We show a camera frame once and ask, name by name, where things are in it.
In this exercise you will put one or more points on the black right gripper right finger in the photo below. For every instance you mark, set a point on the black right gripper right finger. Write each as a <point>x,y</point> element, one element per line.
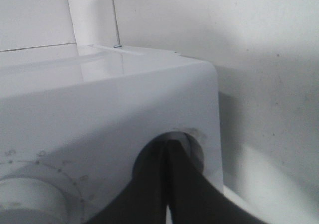
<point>193,200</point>

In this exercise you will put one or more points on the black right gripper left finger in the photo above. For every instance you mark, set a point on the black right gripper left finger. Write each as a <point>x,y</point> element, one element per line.
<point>143,201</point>

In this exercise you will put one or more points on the white microwave oven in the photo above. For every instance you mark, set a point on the white microwave oven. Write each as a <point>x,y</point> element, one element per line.
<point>76,117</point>

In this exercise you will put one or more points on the lower white microwave knob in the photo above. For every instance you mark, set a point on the lower white microwave knob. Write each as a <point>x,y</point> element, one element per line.
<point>31,201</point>

